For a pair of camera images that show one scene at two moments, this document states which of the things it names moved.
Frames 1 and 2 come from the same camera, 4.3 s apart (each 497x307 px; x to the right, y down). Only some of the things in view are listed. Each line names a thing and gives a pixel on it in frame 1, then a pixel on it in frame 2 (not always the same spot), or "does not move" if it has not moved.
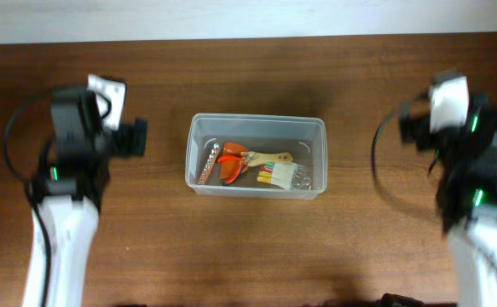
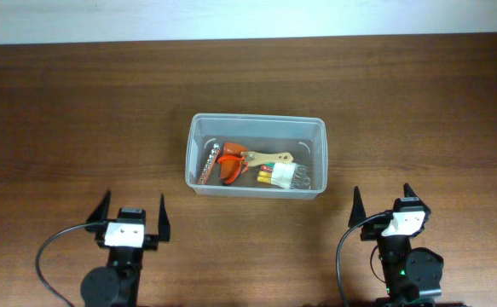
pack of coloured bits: [289, 176] does not move
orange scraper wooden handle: [229, 167] does not move
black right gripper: [415, 126] → [372, 228]
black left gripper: [131, 137] → [151, 244]
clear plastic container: [257, 155] does not move
